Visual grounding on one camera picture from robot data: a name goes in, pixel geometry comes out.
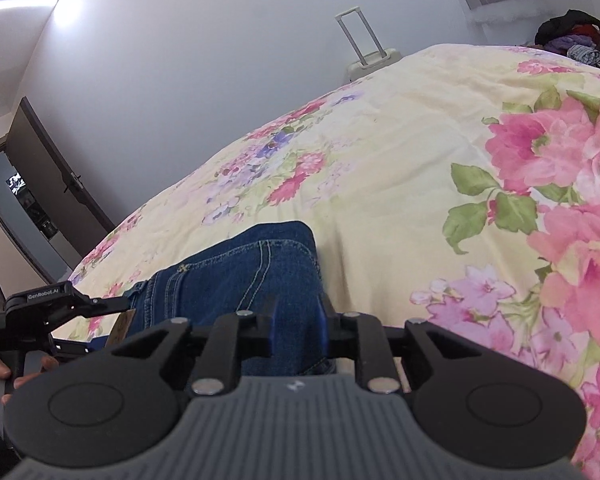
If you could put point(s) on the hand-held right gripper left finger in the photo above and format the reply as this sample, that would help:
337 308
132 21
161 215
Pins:
274 327

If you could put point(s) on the floral yellow bedspread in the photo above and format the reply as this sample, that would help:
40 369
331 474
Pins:
405 185

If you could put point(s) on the cream suitcase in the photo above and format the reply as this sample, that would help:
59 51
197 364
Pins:
375 62

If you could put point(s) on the pile of clothes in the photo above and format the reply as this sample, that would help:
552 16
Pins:
577 37

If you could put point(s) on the dark brown door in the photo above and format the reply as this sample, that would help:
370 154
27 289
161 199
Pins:
55 180

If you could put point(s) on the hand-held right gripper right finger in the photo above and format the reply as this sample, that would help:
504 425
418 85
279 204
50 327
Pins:
324 317

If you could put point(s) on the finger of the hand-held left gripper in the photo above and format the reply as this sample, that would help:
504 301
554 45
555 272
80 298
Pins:
102 304
77 346

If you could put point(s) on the blue denim pants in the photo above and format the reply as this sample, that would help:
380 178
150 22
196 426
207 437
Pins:
230 270

